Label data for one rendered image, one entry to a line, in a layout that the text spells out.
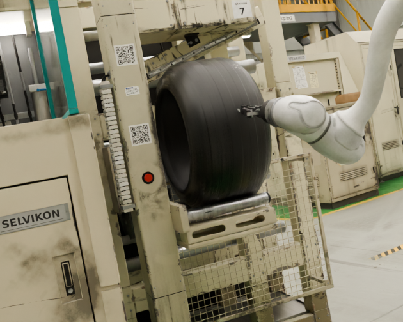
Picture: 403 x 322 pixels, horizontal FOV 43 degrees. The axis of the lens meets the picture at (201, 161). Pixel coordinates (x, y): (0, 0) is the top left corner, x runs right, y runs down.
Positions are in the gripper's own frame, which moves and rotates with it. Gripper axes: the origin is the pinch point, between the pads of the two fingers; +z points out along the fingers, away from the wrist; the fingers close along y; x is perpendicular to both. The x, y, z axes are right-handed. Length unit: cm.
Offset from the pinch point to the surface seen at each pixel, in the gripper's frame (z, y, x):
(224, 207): 11.8, 8.0, 35.4
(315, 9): 707, -498, -93
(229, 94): 7.4, 2.6, -5.6
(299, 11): 697, -457, -93
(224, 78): 12.1, 1.8, -11.1
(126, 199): 22, 41, 27
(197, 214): 11.8, 18.6, 35.7
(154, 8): 57, 11, -42
